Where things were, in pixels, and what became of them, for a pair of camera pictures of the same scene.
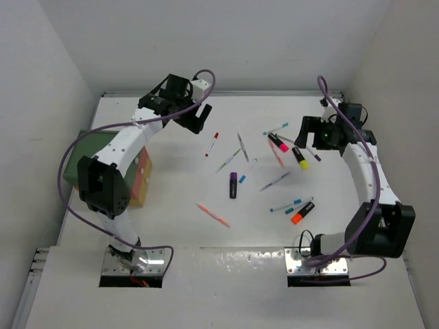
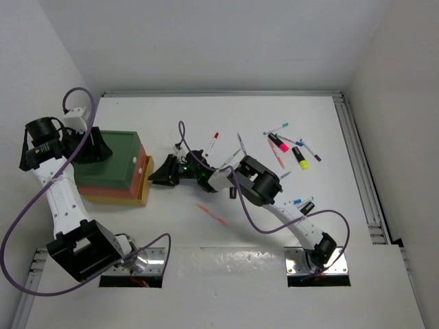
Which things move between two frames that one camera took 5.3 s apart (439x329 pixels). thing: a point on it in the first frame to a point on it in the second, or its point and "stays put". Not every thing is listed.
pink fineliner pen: (276, 152) stays put
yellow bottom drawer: (145, 181) stays put
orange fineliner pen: (213, 214) stays put
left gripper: (193, 123) to (97, 153)
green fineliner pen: (218, 170) stays put
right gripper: (313, 124) to (167, 175)
